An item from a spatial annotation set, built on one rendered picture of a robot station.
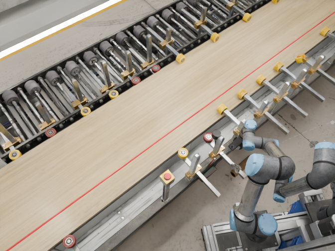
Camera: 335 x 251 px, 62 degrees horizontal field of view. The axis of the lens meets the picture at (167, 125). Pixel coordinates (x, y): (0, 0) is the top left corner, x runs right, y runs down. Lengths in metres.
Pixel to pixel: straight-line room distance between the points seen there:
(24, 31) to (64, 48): 3.39
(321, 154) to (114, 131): 1.45
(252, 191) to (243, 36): 1.88
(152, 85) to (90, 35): 2.04
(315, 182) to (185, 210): 1.61
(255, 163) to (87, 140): 1.34
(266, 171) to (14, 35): 1.17
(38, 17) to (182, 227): 2.44
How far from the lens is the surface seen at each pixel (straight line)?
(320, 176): 1.65
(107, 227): 2.33
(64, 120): 2.53
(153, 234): 2.92
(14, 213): 2.25
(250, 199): 1.60
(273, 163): 1.47
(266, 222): 1.76
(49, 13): 0.88
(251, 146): 1.81
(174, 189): 2.29
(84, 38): 4.32
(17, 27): 0.87
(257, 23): 3.25
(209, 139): 2.25
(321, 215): 2.12
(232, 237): 2.79
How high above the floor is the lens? 2.89
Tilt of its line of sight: 60 degrees down
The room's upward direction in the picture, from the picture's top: 4 degrees clockwise
